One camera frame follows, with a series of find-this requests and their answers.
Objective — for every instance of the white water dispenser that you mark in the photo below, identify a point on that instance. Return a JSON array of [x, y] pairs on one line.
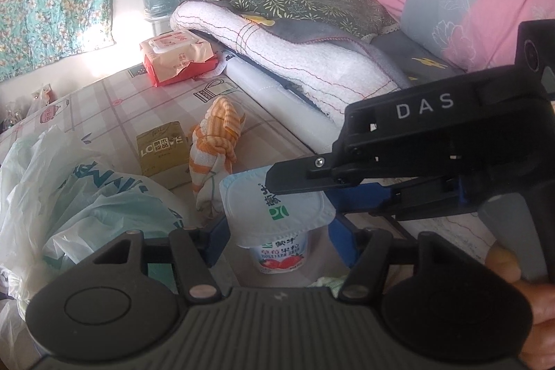
[[158, 25]]

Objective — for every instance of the white plaid blanket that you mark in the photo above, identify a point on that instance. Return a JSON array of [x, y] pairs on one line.
[[312, 62]]

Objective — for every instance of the person's right hand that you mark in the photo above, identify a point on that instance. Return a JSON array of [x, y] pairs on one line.
[[542, 309]]

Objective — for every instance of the gold tissue packet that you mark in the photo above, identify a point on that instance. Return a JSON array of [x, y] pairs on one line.
[[160, 153]]

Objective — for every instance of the red wet wipes pack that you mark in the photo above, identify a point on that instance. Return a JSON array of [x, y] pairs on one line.
[[173, 58]]

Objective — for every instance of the clear plastic bag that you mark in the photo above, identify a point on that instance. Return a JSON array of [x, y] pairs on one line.
[[37, 101]]

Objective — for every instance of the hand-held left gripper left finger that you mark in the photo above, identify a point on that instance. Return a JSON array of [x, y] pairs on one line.
[[217, 238]]

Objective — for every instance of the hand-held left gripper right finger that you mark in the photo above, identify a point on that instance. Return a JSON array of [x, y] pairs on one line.
[[342, 238]]

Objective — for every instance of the orange striped cloth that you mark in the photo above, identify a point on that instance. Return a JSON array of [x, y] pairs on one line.
[[212, 153]]

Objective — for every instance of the grey blanket yellow print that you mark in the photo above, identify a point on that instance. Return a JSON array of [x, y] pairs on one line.
[[412, 62]]

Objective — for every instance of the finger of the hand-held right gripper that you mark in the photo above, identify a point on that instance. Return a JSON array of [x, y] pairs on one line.
[[299, 177], [360, 196]]

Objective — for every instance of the green floral pillow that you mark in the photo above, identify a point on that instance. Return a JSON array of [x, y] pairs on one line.
[[312, 6]]

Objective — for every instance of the white tied plastic bag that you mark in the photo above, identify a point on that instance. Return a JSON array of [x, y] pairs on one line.
[[86, 214]]

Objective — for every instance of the white yogurt cup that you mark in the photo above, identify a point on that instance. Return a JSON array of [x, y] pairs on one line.
[[269, 222]]

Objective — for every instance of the pink grey quilt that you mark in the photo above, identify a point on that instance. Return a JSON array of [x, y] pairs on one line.
[[477, 6]]

